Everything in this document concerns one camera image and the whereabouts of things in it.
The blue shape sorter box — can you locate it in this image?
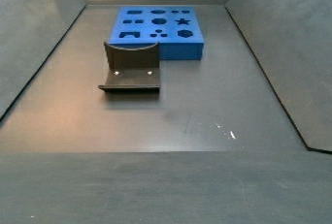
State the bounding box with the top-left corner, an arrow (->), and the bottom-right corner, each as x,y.
107,6 -> 203,60

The black curved holder stand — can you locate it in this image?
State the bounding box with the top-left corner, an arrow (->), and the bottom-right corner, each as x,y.
99,43 -> 160,92

